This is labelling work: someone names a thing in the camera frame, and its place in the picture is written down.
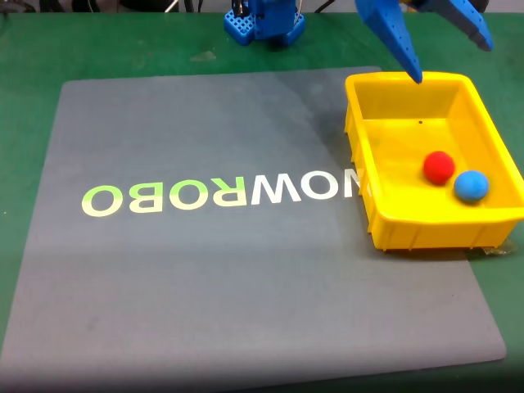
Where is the red ball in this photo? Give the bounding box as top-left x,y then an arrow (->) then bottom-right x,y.
422,150 -> 456,186

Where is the yellow plastic bin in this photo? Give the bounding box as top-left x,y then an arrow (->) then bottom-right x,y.
344,71 -> 524,251

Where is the blue ball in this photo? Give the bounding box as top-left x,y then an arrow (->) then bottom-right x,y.
453,169 -> 490,204

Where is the clear tape piece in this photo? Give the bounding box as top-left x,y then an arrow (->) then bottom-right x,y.
470,238 -> 519,259

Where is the grey mat with lettering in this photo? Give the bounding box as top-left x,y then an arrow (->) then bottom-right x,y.
0,65 -> 508,388

